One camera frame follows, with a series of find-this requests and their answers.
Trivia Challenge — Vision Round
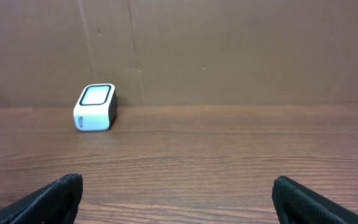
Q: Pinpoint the white barcode scanner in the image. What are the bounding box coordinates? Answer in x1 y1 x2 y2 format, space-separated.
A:
73 83 117 132

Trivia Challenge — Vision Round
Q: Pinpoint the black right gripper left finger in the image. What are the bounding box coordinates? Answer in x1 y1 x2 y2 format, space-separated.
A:
0 173 83 224

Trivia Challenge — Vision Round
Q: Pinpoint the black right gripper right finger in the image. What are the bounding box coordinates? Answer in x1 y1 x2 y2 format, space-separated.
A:
272 176 358 224

